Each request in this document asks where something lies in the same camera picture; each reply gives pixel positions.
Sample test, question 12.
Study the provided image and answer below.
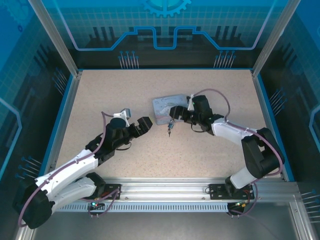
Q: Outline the cartoon print tin box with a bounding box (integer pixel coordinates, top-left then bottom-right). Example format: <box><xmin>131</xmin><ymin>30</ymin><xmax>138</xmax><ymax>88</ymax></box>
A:
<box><xmin>151</xmin><ymin>93</ymin><xmax>192</xmax><ymax>126</ymax></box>

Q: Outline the small LED connector board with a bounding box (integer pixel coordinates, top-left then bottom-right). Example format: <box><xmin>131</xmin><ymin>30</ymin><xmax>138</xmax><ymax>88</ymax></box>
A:
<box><xmin>89</xmin><ymin>198</ymin><xmax>105</xmax><ymax>210</ymax></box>
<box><xmin>230</xmin><ymin>199</ymin><xmax>251</xmax><ymax>210</ymax></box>

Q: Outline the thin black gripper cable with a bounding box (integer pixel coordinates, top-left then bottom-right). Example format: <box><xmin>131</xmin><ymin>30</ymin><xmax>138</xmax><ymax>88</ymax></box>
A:
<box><xmin>190</xmin><ymin>123</ymin><xmax>209</xmax><ymax>134</ymax></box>
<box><xmin>114</xmin><ymin>141</ymin><xmax>134</xmax><ymax>152</ymax></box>

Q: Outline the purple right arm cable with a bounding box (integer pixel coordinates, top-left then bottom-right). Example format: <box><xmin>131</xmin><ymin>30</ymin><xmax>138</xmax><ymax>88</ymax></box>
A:
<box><xmin>191</xmin><ymin>88</ymin><xmax>285</xmax><ymax>178</ymax></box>

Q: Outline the aluminium frame side rail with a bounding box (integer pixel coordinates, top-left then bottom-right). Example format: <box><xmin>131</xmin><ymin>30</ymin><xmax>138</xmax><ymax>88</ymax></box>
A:
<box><xmin>250</xmin><ymin>69</ymin><xmax>320</xmax><ymax>240</ymax></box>
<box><xmin>14</xmin><ymin>71</ymin><xmax>84</xmax><ymax>240</ymax></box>

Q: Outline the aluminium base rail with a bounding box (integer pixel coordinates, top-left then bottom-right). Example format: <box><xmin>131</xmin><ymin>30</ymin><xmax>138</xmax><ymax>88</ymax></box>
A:
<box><xmin>94</xmin><ymin>176</ymin><xmax>298</xmax><ymax>204</ymax></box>

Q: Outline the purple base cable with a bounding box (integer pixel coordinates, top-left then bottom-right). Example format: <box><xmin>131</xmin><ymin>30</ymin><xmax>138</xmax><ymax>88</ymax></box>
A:
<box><xmin>226</xmin><ymin>183</ymin><xmax>260</xmax><ymax>219</ymax></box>
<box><xmin>81</xmin><ymin>187</ymin><xmax>123</xmax><ymax>219</ymax></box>

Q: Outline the slotted grey cable duct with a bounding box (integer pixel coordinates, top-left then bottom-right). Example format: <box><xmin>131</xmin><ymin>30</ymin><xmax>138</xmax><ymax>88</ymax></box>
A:
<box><xmin>53</xmin><ymin>202</ymin><xmax>233</xmax><ymax>213</ymax></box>

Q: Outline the aluminium frame post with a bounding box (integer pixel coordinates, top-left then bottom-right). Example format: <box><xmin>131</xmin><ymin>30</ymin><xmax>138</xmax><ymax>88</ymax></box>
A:
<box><xmin>250</xmin><ymin>0</ymin><xmax>302</xmax><ymax>77</ymax></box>
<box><xmin>27</xmin><ymin>0</ymin><xmax>84</xmax><ymax>77</ymax></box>

